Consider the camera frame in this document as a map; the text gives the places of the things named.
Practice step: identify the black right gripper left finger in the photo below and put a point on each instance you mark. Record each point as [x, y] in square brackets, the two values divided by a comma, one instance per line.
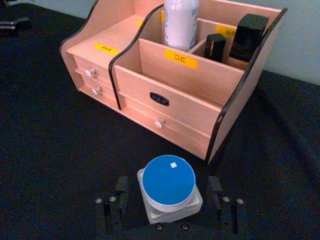
[113, 212]

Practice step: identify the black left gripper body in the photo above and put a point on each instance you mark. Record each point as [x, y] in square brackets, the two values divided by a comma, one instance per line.
[11, 26]

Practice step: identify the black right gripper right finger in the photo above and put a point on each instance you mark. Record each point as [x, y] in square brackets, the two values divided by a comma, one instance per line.
[228, 215]

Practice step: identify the blue-lidded clear square jar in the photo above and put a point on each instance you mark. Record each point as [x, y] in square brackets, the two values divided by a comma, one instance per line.
[168, 182]

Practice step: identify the small wooden drawer white knob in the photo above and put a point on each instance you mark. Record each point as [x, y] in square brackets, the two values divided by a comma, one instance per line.
[100, 91]
[85, 66]

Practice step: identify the black table cloth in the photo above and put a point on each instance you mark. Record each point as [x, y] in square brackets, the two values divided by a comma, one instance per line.
[50, 150]

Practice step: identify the yellow paper label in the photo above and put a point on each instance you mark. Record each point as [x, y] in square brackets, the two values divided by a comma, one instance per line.
[180, 58]
[106, 48]
[226, 31]

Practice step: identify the wide wooden drawer white knob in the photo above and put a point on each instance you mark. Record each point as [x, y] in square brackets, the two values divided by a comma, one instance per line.
[175, 125]

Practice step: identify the black oval name plaque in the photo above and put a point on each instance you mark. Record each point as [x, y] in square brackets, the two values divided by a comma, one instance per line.
[159, 99]

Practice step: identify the pink wooden desktop organizer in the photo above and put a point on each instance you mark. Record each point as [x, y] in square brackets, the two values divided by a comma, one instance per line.
[190, 82]

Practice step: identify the small black cosmetic tube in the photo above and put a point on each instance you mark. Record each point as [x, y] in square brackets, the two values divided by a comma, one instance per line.
[215, 47]

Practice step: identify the white plastic bottle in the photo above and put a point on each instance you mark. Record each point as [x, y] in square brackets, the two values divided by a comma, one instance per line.
[180, 25]

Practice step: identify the large black square bottle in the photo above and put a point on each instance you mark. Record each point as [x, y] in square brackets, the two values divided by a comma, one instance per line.
[247, 37]

